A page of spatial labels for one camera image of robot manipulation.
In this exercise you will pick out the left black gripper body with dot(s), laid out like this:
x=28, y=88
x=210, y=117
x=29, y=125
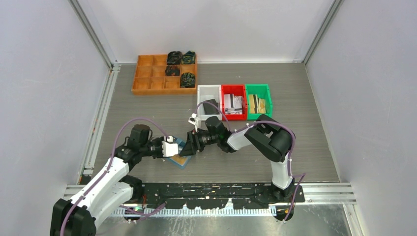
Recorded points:
x=153, y=148

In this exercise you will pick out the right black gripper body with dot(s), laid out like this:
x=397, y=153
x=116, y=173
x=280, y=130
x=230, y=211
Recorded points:
x=205, y=138

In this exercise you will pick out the blue leather card holder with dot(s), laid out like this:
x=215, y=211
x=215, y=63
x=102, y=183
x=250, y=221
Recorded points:
x=181, y=144

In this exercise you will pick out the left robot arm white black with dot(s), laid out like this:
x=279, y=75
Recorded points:
x=84, y=212

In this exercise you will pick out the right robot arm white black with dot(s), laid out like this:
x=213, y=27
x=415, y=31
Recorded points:
x=269, y=137

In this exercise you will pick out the gold card in holder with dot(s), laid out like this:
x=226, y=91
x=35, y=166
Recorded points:
x=180, y=160

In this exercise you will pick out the gold cards stack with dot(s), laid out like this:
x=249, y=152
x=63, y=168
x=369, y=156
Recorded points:
x=256, y=105

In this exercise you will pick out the black wallet in white bin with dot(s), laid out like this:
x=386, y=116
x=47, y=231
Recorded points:
x=210, y=107

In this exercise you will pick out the white plastic bin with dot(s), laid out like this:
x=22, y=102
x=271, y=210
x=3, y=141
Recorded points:
x=210, y=96

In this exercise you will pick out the red plastic bin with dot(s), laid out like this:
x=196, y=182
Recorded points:
x=236, y=90

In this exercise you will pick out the rolled dark belt bottom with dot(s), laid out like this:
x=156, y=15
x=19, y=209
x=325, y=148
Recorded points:
x=187, y=80

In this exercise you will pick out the rolled dark belt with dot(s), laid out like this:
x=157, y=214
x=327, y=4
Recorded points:
x=174, y=58
x=188, y=58
x=187, y=80
x=172, y=70

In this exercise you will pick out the green plastic bin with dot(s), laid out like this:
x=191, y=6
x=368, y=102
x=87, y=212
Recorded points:
x=263, y=92

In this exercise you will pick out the orange wooden compartment tray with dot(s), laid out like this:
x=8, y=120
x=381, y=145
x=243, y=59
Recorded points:
x=149, y=77

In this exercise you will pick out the rolled dark belt middle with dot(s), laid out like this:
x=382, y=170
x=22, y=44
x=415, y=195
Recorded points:
x=172, y=70

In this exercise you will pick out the rolled dark belt top right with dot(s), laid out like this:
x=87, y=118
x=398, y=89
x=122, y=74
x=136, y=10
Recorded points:
x=188, y=58

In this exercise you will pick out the rolled dark belt top left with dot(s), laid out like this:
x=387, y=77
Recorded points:
x=174, y=58

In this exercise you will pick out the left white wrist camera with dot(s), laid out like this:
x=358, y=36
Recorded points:
x=169, y=146

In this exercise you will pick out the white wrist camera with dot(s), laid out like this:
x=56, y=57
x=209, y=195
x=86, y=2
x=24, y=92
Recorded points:
x=169, y=146
x=196, y=121

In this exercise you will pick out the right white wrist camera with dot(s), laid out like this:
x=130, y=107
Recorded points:
x=196, y=121

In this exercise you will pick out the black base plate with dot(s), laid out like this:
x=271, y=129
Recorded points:
x=285, y=197

